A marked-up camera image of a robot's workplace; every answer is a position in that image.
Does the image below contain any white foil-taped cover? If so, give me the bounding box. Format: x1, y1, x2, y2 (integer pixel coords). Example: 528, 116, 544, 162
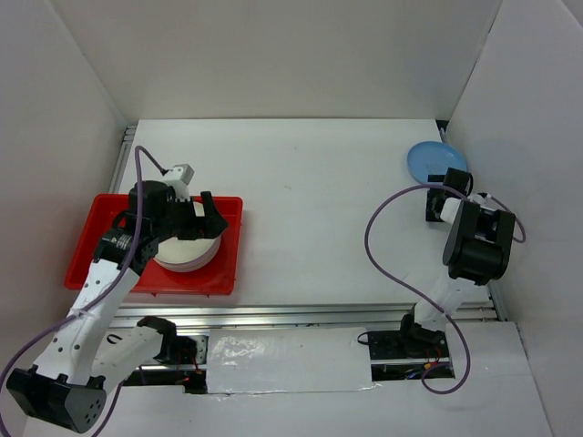
206, 328, 373, 394

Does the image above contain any blue plate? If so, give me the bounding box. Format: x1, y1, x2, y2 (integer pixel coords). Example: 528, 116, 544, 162
406, 141, 468, 183

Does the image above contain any red plastic bin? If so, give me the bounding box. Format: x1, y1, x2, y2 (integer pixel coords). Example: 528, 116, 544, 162
64, 194, 243, 296

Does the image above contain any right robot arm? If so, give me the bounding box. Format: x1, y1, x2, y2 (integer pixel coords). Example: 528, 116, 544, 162
396, 168, 517, 358

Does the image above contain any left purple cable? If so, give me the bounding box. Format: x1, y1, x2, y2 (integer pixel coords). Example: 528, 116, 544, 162
0, 145, 169, 433

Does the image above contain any aluminium frame rail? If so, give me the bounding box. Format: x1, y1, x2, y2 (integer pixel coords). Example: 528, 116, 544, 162
111, 303, 506, 330

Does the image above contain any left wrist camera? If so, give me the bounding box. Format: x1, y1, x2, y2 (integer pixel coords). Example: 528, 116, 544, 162
162, 164, 195, 187

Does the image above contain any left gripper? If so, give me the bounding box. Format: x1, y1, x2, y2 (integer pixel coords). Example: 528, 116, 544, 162
152, 190, 229, 243

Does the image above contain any cream plate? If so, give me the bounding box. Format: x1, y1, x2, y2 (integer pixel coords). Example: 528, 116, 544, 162
153, 199, 223, 269

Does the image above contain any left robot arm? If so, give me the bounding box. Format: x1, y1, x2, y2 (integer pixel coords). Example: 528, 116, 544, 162
3, 181, 229, 433

